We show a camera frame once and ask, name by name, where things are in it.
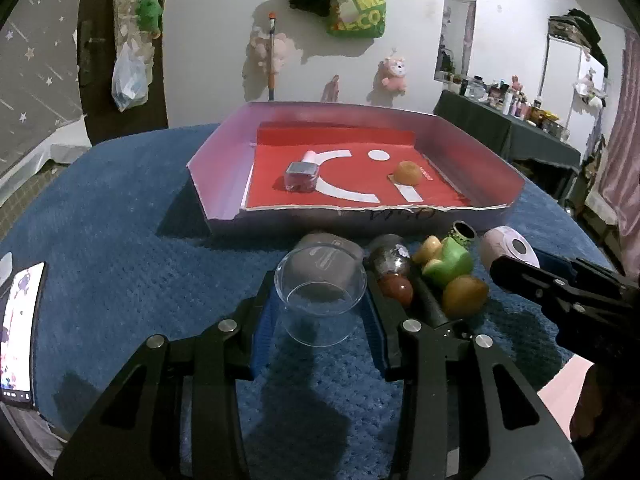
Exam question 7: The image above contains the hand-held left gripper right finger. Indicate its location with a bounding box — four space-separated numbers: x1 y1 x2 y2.
364 282 586 480

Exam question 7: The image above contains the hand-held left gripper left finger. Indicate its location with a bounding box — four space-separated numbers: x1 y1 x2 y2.
54 272 279 480

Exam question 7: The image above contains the table with dark cloth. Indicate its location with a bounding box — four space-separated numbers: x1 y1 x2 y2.
432 89 581 176

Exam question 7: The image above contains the wall mirror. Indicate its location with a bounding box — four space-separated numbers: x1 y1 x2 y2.
434 0 478 86

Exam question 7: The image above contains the green plush toy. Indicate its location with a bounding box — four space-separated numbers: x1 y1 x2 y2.
136 0 165 38

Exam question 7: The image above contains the grey star-print curtain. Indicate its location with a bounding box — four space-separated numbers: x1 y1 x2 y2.
0 0 87 181

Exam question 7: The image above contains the green shopping bag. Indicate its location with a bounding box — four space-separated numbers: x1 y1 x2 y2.
327 0 387 38

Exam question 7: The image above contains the pink curtain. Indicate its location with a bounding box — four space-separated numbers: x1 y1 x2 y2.
597 30 640 226

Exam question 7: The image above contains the pink cardboard box red bottom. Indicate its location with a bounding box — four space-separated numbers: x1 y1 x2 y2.
186 101 525 237

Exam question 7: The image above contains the dark wooden door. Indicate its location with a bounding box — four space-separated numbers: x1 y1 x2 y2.
75 0 168 147

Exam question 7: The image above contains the smartphone with lit screen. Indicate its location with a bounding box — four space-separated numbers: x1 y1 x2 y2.
0 261 47 407

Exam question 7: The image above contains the grey eyeshadow case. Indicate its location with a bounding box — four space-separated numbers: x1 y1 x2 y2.
292 232 364 301

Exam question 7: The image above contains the clear round ball bottle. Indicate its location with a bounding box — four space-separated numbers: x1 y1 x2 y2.
369 234 412 278

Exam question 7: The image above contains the pink-capped nail polish bottle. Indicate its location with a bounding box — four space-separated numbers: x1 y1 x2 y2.
283 149 321 193

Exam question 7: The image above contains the clear plastic bag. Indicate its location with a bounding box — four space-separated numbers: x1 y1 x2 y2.
111 42 150 112

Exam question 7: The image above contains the clear glass cup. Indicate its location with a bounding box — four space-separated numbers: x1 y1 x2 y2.
275 242 369 347

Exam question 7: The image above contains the red-orange ball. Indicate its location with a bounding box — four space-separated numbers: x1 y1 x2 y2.
378 275 415 307

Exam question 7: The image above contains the orange pear-shaped toy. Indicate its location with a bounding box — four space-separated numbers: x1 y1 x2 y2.
442 276 489 319

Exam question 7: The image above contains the pink plush toy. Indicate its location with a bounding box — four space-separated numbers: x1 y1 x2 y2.
248 30 293 73

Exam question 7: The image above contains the orange-handled stick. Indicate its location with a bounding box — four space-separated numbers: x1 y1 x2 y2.
267 11 279 102

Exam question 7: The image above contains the white hanging plush toy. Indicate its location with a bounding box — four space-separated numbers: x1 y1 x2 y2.
575 72 606 108

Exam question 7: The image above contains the orange vase-shaped toy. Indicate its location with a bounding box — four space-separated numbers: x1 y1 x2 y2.
389 161 423 186

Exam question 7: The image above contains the blue fleece blanket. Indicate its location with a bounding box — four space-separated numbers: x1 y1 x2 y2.
0 125 613 480

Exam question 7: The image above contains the black cylinder patterned band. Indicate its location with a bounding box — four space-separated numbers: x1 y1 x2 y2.
447 221 478 249

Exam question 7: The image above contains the pink pig plush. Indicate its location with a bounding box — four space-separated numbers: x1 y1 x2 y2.
378 55 408 93

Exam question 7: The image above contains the green and yellow toy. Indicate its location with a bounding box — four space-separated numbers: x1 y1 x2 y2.
412 235 473 289

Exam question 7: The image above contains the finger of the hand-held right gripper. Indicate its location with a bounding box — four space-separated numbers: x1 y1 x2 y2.
537 252 623 293
490 257 568 311

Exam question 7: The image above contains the pink round compact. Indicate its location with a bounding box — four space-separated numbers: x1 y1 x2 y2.
480 226 541 274

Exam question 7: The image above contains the row of toiletry bottles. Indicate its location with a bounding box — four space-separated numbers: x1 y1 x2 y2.
447 72 571 141

